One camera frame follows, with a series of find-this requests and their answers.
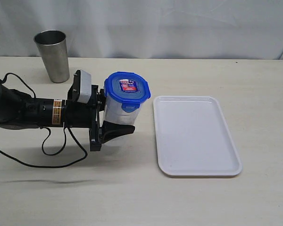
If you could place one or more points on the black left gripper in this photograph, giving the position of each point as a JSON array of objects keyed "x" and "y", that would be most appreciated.
[{"x": 109, "y": 130}]

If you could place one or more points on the tall clear plastic container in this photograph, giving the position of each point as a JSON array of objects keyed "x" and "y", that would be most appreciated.
[{"x": 120, "y": 113}]

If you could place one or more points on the blue plastic lid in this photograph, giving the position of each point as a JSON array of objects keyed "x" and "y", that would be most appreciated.
[{"x": 130, "y": 90}]

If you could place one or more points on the white rectangular plastic tray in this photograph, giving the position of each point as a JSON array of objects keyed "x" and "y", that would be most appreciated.
[{"x": 193, "y": 139}]

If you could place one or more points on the stainless steel tumbler cup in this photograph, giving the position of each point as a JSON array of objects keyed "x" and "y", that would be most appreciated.
[{"x": 52, "y": 47}]

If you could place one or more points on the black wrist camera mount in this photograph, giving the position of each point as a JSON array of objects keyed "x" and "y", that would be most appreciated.
[{"x": 75, "y": 89}]

